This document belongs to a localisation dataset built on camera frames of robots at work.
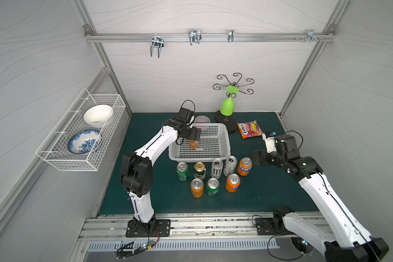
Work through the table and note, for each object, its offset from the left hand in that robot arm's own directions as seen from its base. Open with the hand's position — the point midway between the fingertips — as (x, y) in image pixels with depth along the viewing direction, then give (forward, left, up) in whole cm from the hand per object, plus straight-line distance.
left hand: (192, 133), depth 90 cm
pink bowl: (+21, -5, -10) cm, 24 cm away
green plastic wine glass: (+16, -20, +6) cm, 26 cm away
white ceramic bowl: (-3, +46, +16) cm, 48 cm away
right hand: (-15, -34, +5) cm, 38 cm away
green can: (-20, +4, -6) cm, 21 cm away
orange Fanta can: (-26, -21, -6) cm, 34 cm away
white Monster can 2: (-18, -20, -3) cm, 27 cm away
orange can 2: (-16, -28, -7) cm, 33 cm away
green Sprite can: (-28, -11, -6) cm, 31 cm away
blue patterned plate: (-20, +43, +17) cm, 50 cm away
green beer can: (-20, -5, -6) cm, 21 cm away
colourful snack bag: (+14, -37, -13) cm, 42 cm away
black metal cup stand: (+22, -25, -15) cm, 36 cm away
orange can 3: (-29, -3, -6) cm, 29 cm away
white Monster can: (-18, -13, -2) cm, 22 cm away
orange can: (-1, 0, -9) cm, 9 cm away
